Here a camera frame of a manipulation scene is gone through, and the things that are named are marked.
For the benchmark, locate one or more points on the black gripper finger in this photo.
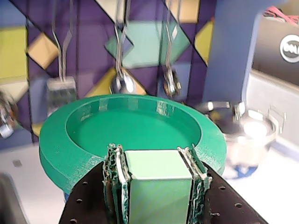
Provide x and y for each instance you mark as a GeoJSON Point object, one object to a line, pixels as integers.
{"type": "Point", "coordinates": [222, 205]}
{"type": "Point", "coordinates": [88, 200]}

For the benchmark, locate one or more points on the steel pot with lid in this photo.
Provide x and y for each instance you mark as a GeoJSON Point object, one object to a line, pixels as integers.
{"type": "Point", "coordinates": [252, 133]}

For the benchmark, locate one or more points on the steel toy spatula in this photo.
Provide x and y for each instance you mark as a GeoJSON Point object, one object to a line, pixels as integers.
{"type": "Point", "coordinates": [61, 93]}

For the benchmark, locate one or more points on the grey desk divider panel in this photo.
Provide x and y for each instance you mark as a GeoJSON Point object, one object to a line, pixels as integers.
{"type": "Point", "coordinates": [268, 93]}

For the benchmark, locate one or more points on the steel toy ladle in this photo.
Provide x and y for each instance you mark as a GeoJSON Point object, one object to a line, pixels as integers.
{"type": "Point", "coordinates": [122, 84]}

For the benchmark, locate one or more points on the steel toy spoon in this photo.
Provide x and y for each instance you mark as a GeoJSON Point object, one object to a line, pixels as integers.
{"type": "Point", "coordinates": [171, 81]}

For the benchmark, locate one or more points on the blue wooden toy kitchen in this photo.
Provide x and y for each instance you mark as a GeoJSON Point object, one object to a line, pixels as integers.
{"type": "Point", "coordinates": [224, 58]}

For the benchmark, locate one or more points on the black box with logo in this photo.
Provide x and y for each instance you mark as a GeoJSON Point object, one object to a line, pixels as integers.
{"type": "Point", "coordinates": [275, 46]}

